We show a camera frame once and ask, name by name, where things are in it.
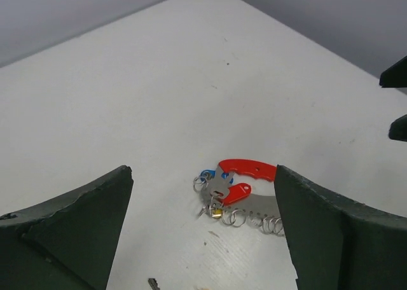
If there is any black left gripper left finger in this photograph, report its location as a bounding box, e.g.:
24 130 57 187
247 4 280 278
1 165 134 289

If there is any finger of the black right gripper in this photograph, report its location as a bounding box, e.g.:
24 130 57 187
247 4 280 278
389 115 407 141
379 56 407 88

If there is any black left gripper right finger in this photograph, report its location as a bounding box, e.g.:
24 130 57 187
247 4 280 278
275 165 406 289

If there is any metal keyring holder red handle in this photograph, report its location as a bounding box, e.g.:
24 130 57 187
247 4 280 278
193 158 285 237

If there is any red tag key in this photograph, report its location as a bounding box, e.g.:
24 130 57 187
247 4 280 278
214 183 252 206

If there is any yellow tag key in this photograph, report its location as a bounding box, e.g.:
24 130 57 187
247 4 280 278
197 204 223 219

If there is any blue tag key on holder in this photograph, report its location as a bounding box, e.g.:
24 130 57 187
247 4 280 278
200 169 229 179

